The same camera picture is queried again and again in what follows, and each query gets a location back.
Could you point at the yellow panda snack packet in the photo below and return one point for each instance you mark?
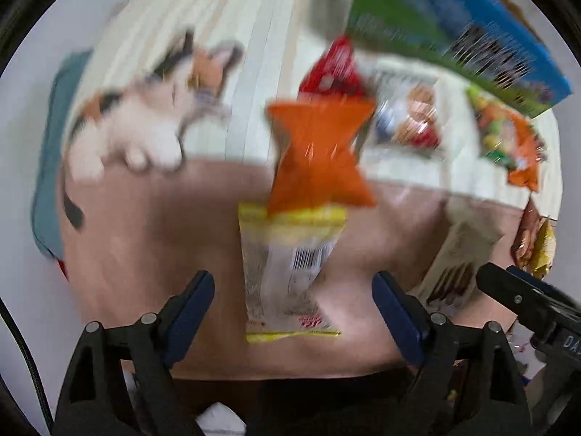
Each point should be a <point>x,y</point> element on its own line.
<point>544,251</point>

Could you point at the brown cookie packet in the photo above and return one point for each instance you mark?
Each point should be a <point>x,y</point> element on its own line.
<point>523,245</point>

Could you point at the clear yellow-edged snack packet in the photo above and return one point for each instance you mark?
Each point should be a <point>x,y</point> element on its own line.
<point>283,255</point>

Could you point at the cranberry oat cookie packet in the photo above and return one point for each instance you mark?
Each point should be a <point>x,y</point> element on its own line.
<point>406,114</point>

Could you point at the small red snack packet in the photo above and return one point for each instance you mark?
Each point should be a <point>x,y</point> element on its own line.
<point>335,74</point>

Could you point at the orange crinkled snack packet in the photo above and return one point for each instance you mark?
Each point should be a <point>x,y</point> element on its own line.
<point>318,167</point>

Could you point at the cat print striped blanket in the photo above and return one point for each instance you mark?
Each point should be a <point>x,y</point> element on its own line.
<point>145,234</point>

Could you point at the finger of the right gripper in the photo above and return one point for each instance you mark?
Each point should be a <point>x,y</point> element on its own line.
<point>543,287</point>
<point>525,301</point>

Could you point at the milk carton cardboard box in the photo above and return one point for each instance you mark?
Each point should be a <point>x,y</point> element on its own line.
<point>480,40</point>

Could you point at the colourful candy balls packet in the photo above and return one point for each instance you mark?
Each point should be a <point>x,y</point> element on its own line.
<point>498,138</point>

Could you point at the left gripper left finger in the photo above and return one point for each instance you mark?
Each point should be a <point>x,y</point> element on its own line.
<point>94,399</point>

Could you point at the teal folded blanket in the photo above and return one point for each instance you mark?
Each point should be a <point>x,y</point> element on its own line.
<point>44,214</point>

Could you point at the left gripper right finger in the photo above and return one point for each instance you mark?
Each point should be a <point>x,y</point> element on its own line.
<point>467,381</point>

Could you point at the chocolate wafer stick packet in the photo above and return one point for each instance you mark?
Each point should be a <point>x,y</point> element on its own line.
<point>451,279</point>

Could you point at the red object under bed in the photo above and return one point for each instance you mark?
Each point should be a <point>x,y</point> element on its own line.
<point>62,268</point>

